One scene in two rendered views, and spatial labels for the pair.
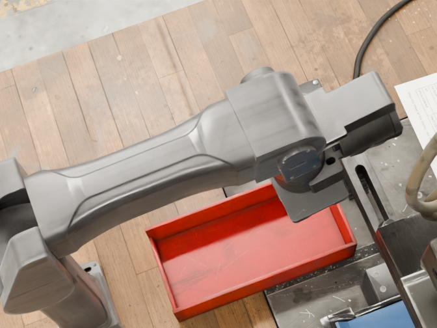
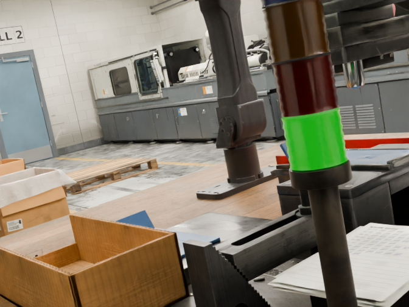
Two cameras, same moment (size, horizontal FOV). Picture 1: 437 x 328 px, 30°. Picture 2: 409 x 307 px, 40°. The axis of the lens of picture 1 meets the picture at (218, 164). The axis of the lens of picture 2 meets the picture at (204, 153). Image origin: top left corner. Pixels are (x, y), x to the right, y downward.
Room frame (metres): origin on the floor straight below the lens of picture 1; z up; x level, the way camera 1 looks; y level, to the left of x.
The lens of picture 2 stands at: (-0.32, -0.69, 1.12)
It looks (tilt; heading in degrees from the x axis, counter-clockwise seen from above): 8 degrees down; 62
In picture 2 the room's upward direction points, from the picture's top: 11 degrees counter-clockwise
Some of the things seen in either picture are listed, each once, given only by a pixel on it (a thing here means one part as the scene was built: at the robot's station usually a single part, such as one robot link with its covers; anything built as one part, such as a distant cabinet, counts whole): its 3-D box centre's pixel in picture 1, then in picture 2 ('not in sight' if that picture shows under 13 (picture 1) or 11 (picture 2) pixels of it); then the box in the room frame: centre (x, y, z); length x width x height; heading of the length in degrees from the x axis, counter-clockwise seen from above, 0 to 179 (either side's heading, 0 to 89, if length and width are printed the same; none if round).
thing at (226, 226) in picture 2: not in sight; (199, 243); (-0.02, -0.06, 0.91); 0.17 x 0.16 x 0.02; 9
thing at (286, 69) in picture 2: not in sight; (305, 85); (-0.08, -0.40, 1.10); 0.04 x 0.04 x 0.03
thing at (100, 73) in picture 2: not in sight; (144, 76); (4.09, 9.47, 1.24); 2.95 x 0.98 x 0.90; 96
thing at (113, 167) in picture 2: not in sight; (99, 174); (1.86, 6.41, 0.07); 1.20 x 1.00 x 0.14; 8
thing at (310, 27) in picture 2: not in sight; (296, 31); (-0.08, -0.40, 1.14); 0.04 x 0.04 x 0.03
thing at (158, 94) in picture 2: not in sight; (145, 77); (3.68, 8.48, 1.21); 0.86 x 0.10 x 0.79; 96
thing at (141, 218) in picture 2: not in sight; (158, 232); (-0.06, -0.04, 0.93); 0.15 x 0.07 x 0.03; 102
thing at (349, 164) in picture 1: (373, 207); not in sight; (0.32, -0.19, 0.95); 0.15 x 0.03 x 0.10; 9
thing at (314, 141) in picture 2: not in sight; (314, 138); (-0.08, -0.40, 1.07); 0.04 x 0.04 x 0.03
